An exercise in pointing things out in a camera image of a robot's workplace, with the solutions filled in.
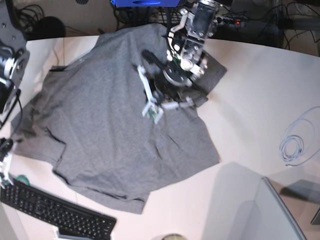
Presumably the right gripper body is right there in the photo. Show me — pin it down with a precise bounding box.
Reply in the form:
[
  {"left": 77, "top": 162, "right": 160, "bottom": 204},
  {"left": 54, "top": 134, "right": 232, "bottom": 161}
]
[{"left": 0, "top": 137, "right": 14, "bottom": 188}]

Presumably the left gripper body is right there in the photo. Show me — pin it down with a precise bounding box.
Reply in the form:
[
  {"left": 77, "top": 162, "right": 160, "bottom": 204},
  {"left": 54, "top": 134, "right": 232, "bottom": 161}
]
[{"left": 136, "top": 65, "right": 195, "bottom": 112}]

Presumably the grey t-shirt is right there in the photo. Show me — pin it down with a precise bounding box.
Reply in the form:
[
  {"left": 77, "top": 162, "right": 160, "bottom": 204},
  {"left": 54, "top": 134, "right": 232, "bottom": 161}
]
[{"left": 12, "top": 23, "right": 219, "bottom": 214}]

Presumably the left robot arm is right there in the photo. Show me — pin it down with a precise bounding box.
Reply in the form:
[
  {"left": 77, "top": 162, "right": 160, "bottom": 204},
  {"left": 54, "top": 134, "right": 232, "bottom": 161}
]
[{"left": 137, "top": 0, "right": 222, "bottom": 115}]

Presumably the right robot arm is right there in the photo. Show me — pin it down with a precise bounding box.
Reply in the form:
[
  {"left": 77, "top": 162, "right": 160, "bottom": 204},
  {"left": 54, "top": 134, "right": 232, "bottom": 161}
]
[{"left": 0, "top": 0, "right": 30, "bottom": 128}]

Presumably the green tape roll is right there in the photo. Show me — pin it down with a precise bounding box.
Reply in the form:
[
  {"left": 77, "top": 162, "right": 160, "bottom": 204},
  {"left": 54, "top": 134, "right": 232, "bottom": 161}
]
[{"left": 15, "top": 175, "right": 30, "bottom": 186}]

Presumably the black keyboard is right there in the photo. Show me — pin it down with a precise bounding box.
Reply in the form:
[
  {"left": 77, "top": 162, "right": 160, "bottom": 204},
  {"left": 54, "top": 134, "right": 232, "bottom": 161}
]
[{"left": 0, "top": 180, "right": 117, "bottom": 240}]

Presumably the blue box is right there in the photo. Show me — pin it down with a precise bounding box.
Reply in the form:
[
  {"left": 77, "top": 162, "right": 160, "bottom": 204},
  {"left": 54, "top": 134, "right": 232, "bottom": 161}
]
[{"left": 110, "top": 0, "right": 181, "bottom": 8}]

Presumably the round tan lid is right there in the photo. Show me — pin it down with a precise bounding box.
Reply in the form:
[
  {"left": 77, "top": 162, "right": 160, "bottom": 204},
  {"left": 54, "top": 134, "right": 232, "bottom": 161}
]
[{"left": 161, "top": 233, "right": 187, "bottom": 240}]

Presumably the grey monitor edge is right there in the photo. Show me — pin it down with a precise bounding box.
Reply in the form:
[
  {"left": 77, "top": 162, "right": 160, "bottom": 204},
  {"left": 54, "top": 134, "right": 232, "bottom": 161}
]
[{"left": 255, "top": 177, "right": 306, "bottom": 240}]

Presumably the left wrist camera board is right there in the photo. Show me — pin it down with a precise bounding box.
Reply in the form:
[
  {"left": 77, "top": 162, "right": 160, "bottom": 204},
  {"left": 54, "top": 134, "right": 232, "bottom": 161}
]
[{"left": 142, "top": 101, "right": 164, "bottom": 125}]

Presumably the coiled white cable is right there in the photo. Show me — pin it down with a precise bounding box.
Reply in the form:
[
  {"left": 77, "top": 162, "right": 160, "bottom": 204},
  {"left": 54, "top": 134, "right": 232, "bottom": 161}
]
[{"left": 278, "top": 106, "right": 320, "bottom": 168}]

